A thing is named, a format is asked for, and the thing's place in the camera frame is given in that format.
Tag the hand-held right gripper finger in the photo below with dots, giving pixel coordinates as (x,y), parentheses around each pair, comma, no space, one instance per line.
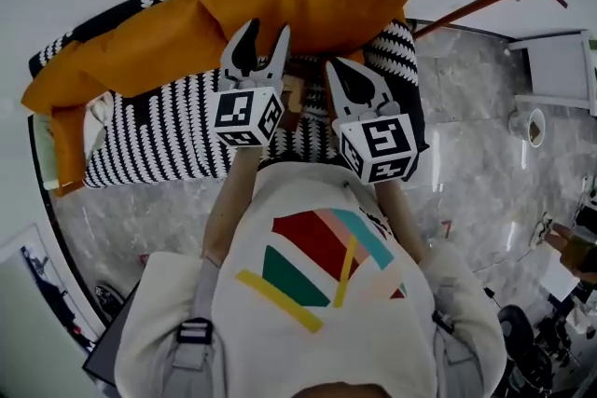
(373,91)
(337,98)

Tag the white wastebasket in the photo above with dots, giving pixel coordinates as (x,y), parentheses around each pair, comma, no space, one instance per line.
(529,128)

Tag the orange sofa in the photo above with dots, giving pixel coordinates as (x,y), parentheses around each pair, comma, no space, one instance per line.
(140,46)

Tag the person's left forearm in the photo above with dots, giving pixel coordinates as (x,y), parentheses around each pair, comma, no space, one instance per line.
(233,191)

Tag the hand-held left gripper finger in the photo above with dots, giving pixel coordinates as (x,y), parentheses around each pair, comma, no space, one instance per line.
(242,51)
(277,65)

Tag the black white striped blanket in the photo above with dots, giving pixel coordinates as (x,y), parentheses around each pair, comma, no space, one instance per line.
(154,144)

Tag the person's right forearm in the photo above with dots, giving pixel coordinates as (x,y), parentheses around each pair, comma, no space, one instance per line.
(401,219)

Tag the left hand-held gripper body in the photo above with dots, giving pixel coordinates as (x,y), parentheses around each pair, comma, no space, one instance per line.
(233,112)

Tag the brown photo book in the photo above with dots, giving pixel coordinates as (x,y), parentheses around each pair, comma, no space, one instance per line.
(294,102)

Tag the white sink cabinet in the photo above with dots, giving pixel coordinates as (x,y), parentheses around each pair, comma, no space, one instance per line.
(555,65)

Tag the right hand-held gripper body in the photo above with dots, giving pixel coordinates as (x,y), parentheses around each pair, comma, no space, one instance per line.
(387,140)

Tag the white printed t-shirt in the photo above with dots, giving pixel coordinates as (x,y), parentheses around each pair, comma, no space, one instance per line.
(280,363)

